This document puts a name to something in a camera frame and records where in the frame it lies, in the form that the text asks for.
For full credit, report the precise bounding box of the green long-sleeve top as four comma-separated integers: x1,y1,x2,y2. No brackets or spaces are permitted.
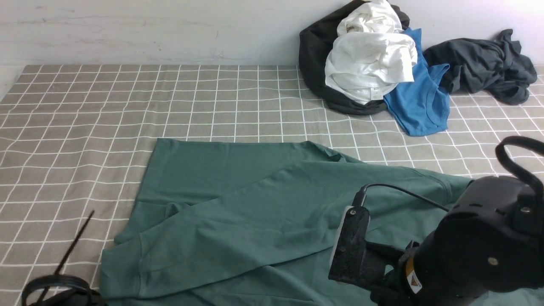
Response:
99,138,470,306

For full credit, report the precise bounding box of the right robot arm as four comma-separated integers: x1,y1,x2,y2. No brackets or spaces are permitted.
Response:
402,176,543,306

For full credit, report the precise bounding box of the black garment under white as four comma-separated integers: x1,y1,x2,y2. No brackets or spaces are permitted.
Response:
299,0,411,116

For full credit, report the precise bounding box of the blue garment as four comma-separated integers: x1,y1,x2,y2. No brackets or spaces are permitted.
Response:
385,28,450,137

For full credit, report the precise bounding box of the grey checked tablecloth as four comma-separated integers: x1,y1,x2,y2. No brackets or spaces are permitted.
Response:
0,65,543,306

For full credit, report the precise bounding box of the dark grey crumpled garment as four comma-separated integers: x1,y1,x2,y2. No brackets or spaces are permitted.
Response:
423,29,538,106

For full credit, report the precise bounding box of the right camera cable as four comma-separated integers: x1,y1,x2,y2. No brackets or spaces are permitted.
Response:
352,135,544,213

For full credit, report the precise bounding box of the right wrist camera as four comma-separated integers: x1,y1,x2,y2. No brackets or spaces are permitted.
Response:
328,206,404,291

